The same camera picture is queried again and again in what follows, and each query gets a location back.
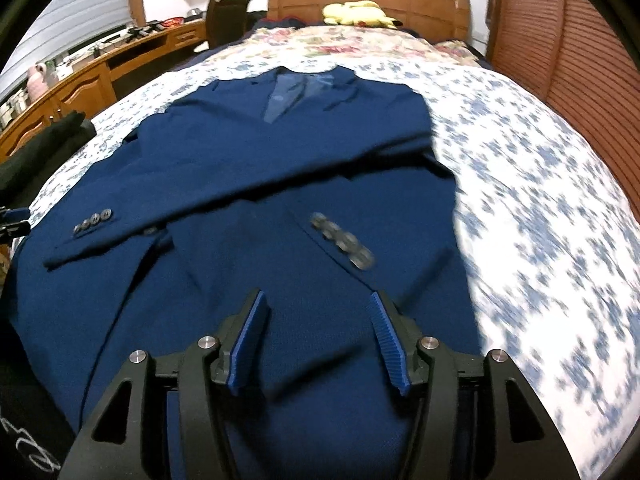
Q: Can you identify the pink thermos jug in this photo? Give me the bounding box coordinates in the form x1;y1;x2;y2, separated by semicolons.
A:
26;62;60;106

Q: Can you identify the grey window blind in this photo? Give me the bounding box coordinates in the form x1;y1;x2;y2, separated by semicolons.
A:
0;0;131;106

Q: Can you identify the navy blue suit jacket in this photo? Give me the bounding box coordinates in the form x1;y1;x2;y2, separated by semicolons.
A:
0;66;483;480

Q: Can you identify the wooden desk cabinet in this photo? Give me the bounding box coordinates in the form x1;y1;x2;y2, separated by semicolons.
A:
0;15;211;166

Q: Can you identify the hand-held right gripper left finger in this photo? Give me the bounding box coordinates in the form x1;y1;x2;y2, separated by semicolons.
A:
59;287;273;480

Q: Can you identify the yellow plush toy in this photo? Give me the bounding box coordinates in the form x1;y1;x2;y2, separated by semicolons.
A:
321;0;398;29

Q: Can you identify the wooden louvered wardrobe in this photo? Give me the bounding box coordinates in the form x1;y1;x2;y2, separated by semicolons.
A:
487;0;640;221

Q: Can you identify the dark desk chair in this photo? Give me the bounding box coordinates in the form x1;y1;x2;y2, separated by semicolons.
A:
206;0;253;51

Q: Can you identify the person's dark printed clothing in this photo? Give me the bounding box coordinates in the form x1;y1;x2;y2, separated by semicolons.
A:
0;305;81;480

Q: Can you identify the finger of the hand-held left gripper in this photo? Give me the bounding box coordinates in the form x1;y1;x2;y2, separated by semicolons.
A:
0;206;32;241

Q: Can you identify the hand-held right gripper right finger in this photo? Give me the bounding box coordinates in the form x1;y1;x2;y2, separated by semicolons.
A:
369;290;583;480

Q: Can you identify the blue floral bed sheet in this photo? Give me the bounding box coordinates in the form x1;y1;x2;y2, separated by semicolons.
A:
25;52;636;480

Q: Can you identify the pink floral quilt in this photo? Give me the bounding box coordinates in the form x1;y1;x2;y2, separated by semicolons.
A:
247;25;481;68

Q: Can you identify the black garment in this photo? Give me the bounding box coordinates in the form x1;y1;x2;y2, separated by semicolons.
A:
0;110;98;208

